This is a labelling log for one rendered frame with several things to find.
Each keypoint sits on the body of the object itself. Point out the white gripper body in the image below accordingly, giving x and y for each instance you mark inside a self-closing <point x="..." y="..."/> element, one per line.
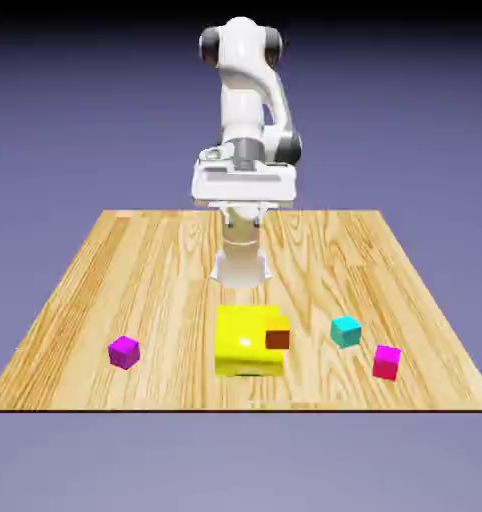
<point x="243" y="187"/>

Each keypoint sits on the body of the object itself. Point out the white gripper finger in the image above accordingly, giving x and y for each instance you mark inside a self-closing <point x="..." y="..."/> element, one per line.
<point x="228" y="218"/>
<point x="258" y="216"/>

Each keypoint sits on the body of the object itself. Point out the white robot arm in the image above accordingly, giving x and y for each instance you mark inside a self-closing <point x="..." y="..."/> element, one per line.
<point x="241" y="80"/>

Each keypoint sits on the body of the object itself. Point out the small orange cube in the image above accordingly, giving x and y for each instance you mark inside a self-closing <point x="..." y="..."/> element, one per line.
<point x="278" y="334"/>

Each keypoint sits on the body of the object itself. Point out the small cyan cube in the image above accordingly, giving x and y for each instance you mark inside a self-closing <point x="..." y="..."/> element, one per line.
<point x="346" y="331"/>

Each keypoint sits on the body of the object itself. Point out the small purple cube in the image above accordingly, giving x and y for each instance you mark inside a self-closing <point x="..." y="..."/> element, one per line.
<point x="124" y="352"/>

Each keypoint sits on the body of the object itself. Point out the small pink cube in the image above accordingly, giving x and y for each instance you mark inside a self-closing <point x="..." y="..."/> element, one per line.
<point x="386" y="362"/>

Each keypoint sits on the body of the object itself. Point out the large yellow box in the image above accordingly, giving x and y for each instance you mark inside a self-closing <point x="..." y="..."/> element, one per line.
<point x="245" y="340"/>

